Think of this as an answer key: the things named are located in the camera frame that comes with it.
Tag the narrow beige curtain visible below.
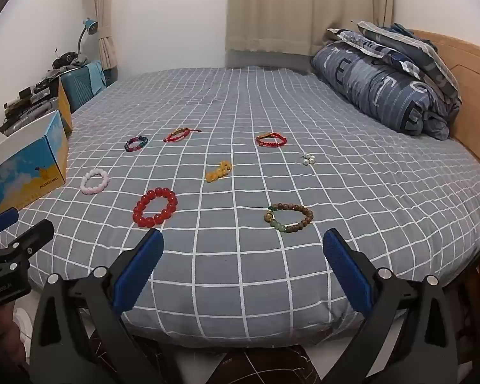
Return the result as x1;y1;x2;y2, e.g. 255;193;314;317
83;0;121;80

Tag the blue desk lamp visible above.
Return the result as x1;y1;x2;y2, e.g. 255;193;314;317
77;18;99;55

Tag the grey patterned pillow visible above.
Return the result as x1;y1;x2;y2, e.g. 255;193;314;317
328;20;462;102

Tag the blue grey printed folded quilt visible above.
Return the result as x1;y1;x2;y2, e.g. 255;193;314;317
311;42;462;141

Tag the grey checked bed sheet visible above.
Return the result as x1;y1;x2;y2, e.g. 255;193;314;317
0;66;480;348

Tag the black bag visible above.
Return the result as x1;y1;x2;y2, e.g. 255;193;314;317
52;50;84;71

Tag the multicolour bead bracelet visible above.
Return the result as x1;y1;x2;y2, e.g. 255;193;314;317
124;136;149;152

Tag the brown wooden bead bracelet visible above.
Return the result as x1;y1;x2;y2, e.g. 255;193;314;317
263;203;315;232

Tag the blue and yellow cardboard box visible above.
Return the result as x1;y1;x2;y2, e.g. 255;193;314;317
0;110;69;220

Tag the pile of dark gadgets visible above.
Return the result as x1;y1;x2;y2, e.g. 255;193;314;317
0;74;60;137

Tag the person's left hand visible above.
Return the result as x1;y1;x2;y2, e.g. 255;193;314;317
0;302;25;384

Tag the pale pink bead bracelet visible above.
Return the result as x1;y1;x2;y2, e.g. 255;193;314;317
80;168;110;195

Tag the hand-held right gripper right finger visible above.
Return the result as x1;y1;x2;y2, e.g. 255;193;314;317
322;228;470;384

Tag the red bead bracelet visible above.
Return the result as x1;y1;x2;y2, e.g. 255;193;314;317
133;187;178;229

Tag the yellow bead bracelet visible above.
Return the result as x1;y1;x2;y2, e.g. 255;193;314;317
205;161;233;183

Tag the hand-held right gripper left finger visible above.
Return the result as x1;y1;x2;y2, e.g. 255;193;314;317
31;228;164;384

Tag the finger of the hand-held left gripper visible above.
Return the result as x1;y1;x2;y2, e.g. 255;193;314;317
0;207;20;241
0;219;55;285

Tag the red cord bracelet gold tube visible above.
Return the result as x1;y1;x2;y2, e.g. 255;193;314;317
163;128;203;143
256;133;287;148

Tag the teal suitcase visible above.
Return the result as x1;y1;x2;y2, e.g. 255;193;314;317
60;63;105;113

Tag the teal cloth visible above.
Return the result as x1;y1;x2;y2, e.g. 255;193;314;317
86;61;107;93

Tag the dark patterned cloth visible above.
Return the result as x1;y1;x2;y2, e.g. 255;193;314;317
136;336;321;384

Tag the wide beige curtain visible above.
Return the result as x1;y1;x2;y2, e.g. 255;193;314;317
225;0;395;57

